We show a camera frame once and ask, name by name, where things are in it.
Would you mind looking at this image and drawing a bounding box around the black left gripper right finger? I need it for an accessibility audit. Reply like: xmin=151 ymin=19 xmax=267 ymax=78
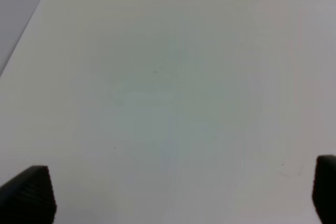
xmin=312 ymin=155 xmax=335 ymax=223

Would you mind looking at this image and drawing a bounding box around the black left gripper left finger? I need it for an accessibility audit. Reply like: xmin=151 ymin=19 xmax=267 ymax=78
xmin=1 ymin=165 xmax=57 ymax=224

